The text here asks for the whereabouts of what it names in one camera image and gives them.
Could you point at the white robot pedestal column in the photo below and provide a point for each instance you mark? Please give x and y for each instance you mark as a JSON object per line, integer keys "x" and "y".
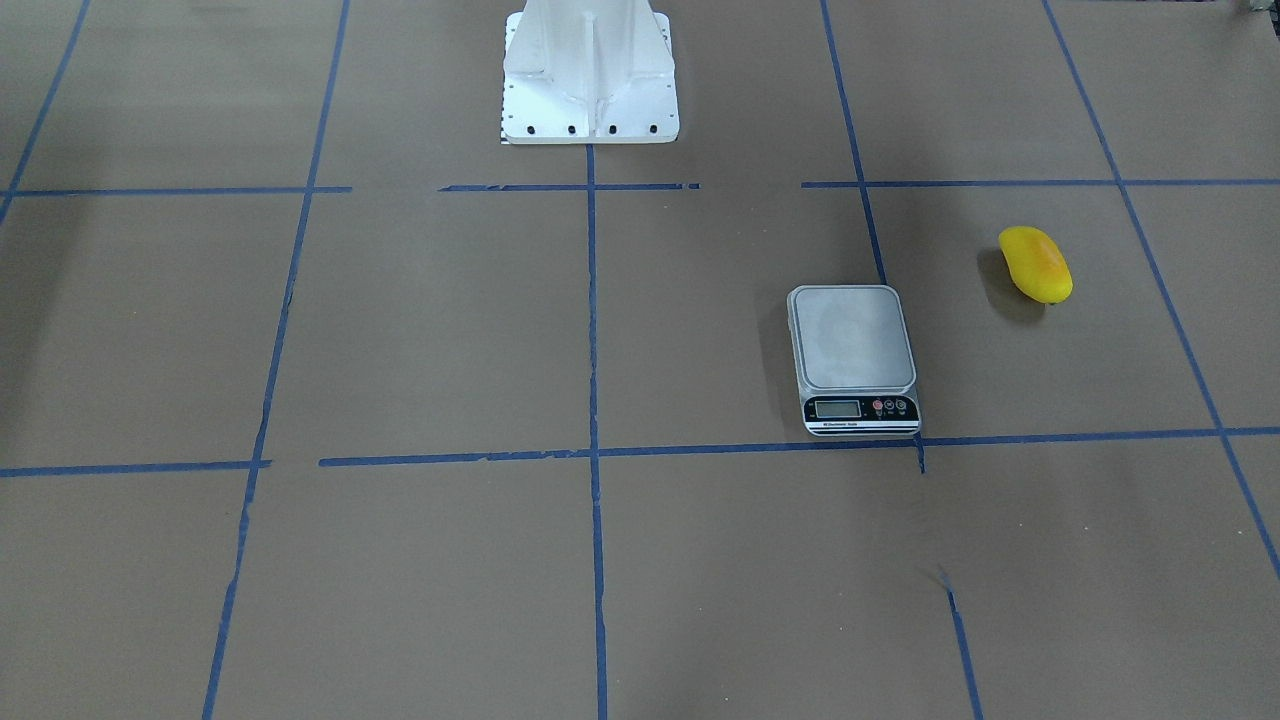
{"x": 588, "y": 72}

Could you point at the digital kitchen scale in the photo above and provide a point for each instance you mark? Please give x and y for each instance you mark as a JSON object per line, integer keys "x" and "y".
{"x": 854, "y": 365}

